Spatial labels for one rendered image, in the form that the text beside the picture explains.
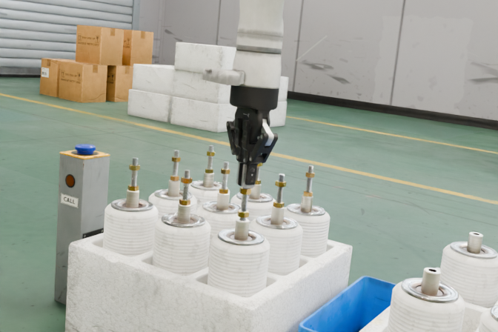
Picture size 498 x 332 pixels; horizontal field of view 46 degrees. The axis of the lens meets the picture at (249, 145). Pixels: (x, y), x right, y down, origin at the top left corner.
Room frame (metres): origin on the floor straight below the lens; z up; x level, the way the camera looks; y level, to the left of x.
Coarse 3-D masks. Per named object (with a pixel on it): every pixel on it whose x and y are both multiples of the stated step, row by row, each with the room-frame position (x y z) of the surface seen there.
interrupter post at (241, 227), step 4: (236, 220) 0.90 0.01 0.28; (248, 220) 0.91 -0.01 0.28; (236, 224) 0.90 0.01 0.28; (240, 224) 0.90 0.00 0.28; (244, 224) 0.90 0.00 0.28; (248, 224) 0.90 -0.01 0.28; (236, 228) 0.90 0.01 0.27; (240, 228) 0.90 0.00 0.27; (244, 228) 0.90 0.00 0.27; (248, 228) 0.91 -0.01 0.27; (236, 232) 0.90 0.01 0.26; (240, 232) 0.90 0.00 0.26; (244, 232) 0.90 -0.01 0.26; (236, 236) 0.90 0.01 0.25; (240, 236) 0.90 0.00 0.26; (244, 236) 0.90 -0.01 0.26
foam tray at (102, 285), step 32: (96, 256) 0.97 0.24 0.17; (128, 256) 0.96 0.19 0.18; (320, 256) 1.05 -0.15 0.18; (96, 288) 0.96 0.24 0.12; (128, 288) 0.93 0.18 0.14; (160, 288) 0.89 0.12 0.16; (192, 288) 0.86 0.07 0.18; (288, 288) 0.90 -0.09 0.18; (320, 288) 1.01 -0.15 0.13; (96, 320) 0.96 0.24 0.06; (128, 320) 0.92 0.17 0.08; (160, 320) 0.89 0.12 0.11; (192, 320) 0.86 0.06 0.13; (224, 320) 0.83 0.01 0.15; (256, 320) 0.82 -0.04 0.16; (288, 320) 0.91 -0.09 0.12
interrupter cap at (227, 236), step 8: (224, 232) 0.92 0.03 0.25; (232, 232) 0.93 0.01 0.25; (248, 232) 0.93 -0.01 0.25; (256, 232) 0.93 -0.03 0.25; (224, 240) 0.88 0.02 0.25; (232, 240) 0.88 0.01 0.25; (240, 240) 0.89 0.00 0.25; (248, 240) 0.90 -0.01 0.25; (256, 240) 0.89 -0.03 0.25; (264, 240) 0.90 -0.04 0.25
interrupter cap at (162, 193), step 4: (156, 192) 1.13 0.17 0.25; (160, 192) 1.13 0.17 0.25; (164, 192) 1.14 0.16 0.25; (180, 192) 1.15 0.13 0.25; (188, 192) 1.15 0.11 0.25; (156, 196) 1.11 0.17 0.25; (160, 196) 1.10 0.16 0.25; (164, 196) 1.10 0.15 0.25; (168, 196) 1.10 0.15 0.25; (172, 196) 1.12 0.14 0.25; (176, 196) 1.12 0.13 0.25; (180, 196) 1.12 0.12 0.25; (188, 196) 1.12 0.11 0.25; (192, 196) 1.13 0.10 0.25; (176, 200) 1.09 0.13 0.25
